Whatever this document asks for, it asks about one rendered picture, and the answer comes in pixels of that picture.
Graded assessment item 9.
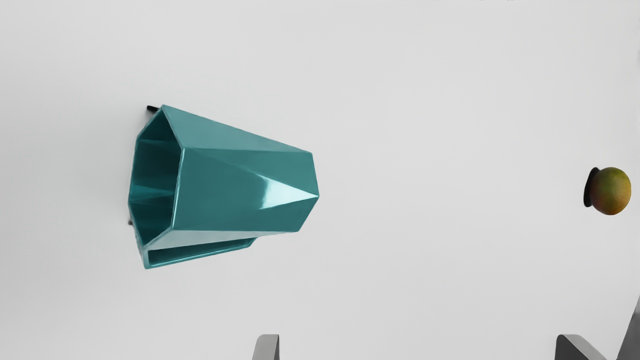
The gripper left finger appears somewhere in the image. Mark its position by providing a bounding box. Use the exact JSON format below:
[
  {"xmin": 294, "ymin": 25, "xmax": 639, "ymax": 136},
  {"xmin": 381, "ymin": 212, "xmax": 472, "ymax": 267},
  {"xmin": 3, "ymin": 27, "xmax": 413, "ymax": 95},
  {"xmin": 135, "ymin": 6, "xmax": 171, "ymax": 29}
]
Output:
[{"xmin": 252, "ymin": 334, "xmax": 280, "ymax": 360}]

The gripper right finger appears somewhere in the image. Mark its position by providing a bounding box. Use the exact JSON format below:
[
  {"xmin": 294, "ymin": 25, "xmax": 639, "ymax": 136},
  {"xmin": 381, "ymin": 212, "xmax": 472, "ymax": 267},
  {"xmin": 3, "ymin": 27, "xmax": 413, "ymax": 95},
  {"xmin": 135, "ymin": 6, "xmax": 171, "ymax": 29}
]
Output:
[{"xmin": 555, "ymin": 334, "xmax": 609, "ymax": 360}]

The teal faceted mug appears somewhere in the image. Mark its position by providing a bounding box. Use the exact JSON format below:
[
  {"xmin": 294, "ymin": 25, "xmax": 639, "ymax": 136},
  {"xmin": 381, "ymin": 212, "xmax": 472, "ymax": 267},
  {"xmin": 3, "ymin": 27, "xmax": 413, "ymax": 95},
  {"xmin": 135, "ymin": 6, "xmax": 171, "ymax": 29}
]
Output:
[{"xmin": 127, "ymin": 104, "xmax": 320, "ymax": 270}]

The green-orange mango fruit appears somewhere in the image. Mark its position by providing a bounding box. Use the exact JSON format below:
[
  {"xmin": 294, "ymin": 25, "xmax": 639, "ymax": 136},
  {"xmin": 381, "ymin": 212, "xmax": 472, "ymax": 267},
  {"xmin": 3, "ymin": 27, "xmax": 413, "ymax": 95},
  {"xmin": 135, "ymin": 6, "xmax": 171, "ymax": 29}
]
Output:
[{"xmin": 588, "ymin": 167, "xmax": 632, "ymax": 216}]

